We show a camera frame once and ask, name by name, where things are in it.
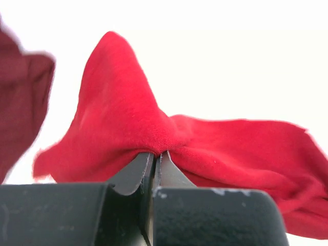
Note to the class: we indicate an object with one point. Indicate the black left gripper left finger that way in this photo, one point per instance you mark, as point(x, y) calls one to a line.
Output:
point(128, 179)

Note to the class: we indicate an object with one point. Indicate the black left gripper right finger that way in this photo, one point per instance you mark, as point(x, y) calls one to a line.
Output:
point(168, 175)

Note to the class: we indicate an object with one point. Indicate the dark red t-shirt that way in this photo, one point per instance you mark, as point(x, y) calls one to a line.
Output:
point(26, 80)

